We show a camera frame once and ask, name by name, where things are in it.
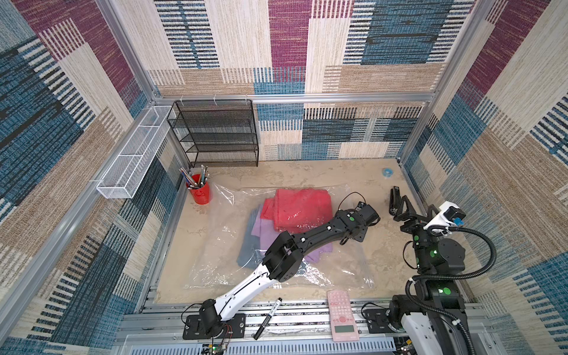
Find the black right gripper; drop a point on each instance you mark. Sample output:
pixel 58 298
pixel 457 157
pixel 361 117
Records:
pixel 410 222

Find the red trousers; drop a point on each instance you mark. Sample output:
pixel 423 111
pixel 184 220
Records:
pixel 298 210

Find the lilac trousers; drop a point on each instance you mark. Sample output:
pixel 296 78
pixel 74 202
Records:
pixel 263 234

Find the clear plastic vacuum bag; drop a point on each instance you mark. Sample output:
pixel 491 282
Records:
pixel 234 243

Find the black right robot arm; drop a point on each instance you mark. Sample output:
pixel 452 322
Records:
pixel 432 310

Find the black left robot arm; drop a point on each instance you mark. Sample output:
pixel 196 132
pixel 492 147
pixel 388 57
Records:
pixel 282 261

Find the grey-blue folded trousers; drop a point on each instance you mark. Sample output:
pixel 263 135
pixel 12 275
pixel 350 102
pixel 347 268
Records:
pixel 250 255

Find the pink calculator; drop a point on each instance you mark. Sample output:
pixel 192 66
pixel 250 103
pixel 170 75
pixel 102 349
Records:
pixel 342 322

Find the black marker pen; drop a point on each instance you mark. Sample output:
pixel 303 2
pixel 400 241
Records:
pixel 268 318

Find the red pen cup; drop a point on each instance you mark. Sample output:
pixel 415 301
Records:
pixel 201 196

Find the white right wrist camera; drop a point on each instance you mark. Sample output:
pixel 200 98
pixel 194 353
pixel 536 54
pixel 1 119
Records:
pixel 449 215

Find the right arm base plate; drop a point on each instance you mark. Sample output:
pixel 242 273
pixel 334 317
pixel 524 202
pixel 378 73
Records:
pixel 377 321

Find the black wire mesh shelf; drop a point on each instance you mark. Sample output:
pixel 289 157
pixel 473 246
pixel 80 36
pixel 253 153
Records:
pixel 214 133

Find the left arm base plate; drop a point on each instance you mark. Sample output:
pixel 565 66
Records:
pixel 197 329

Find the white wire mesh basket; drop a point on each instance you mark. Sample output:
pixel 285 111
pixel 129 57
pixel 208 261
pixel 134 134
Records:
pixel 125 175

